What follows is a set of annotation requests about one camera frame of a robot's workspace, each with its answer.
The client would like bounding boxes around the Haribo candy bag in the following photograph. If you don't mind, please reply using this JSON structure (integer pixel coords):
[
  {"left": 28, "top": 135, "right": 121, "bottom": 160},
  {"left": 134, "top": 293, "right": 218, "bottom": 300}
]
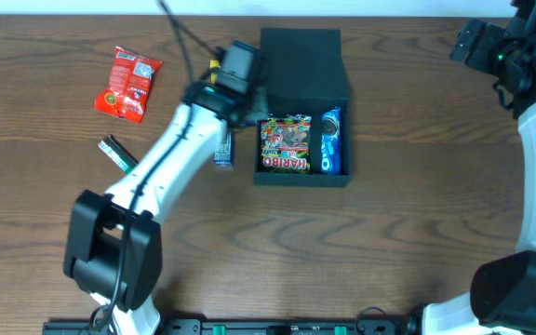
[{"left": 260, "top": 114, "right": 312, "bottom": 174}]

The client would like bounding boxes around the black box container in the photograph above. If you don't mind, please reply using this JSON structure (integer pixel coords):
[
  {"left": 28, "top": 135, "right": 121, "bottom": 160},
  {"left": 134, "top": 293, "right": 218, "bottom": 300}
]
[{"left": 253, "top": 28, "right": 352, "bottom": 188}]

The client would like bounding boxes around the blue Oreo pack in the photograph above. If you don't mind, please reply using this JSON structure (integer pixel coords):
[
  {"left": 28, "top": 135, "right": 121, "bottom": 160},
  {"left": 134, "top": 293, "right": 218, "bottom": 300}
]
[{"left": 321, "top": 107, "right": 342, "bottom": 175}]

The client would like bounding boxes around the red snack bag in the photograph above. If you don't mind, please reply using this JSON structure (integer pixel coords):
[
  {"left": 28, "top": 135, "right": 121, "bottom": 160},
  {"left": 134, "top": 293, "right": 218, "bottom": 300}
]
[{"left": 94, "top": 47, "right": 163, "bottom": 123}]

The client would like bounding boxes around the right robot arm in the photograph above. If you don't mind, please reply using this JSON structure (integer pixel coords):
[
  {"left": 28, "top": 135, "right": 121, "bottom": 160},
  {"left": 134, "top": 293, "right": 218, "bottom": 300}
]
[{"left": 402, "top": 0, "right": 536, "bottom": 334}]

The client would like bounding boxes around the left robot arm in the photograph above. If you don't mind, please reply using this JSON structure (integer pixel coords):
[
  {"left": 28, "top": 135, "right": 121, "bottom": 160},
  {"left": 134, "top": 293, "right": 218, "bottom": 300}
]
[{"left": 63, "top": 81, "right": 268, "bottom": 334}]

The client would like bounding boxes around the small blue gum pack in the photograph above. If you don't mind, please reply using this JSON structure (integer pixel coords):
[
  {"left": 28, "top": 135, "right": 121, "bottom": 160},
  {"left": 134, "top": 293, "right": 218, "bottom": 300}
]
[{"left": 214, "top": 132, "right": 235, "bottom": 168}]

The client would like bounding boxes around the yellow snack bag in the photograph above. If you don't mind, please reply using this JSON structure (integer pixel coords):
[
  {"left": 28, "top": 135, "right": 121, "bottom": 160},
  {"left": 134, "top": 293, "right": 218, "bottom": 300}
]
[{"left": 209, "top": 60, "right": 221, "bottom": 84}]

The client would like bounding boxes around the green wrapped bar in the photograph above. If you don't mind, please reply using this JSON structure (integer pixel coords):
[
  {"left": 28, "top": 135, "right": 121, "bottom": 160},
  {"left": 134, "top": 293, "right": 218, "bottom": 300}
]
[{"left": 98, "top": 134, "right": 139, "bottom": 174}]

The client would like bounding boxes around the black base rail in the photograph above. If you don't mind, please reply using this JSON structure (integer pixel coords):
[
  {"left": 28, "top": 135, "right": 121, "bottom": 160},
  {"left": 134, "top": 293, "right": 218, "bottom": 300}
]
[{"left": 42, "top": 314, "right": 418, "bottom": 335}]

